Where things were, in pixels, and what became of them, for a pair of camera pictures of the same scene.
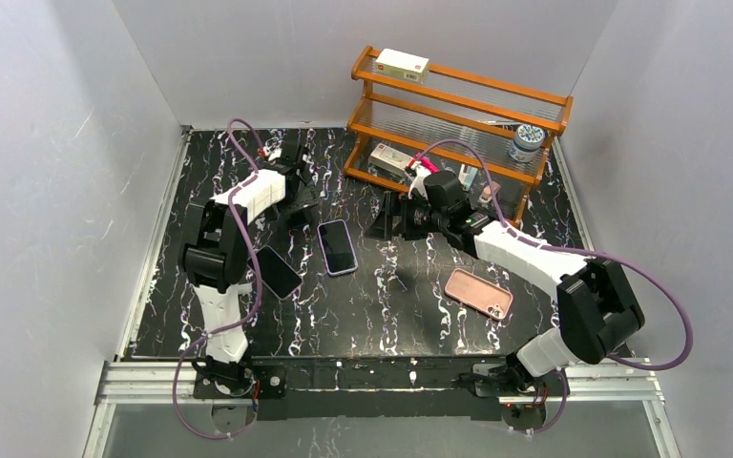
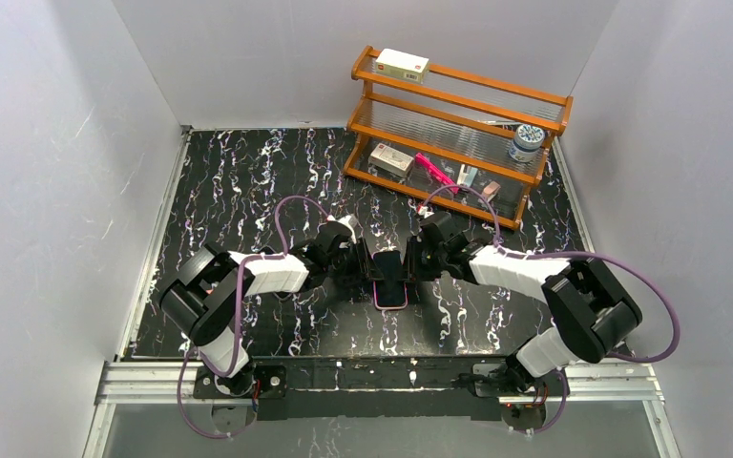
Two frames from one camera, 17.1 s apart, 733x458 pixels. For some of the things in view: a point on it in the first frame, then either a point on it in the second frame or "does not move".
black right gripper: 401,219 to 421,259
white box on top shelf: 402,66 does not move
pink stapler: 487,195 does not move
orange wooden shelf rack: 401,126 does not move
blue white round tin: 528,142 does not move
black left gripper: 303,206 to 354,264
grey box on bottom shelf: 390,159 does not move
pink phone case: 477,293 to 391,307
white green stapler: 467,176 does not move
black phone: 297,219 to 390,292
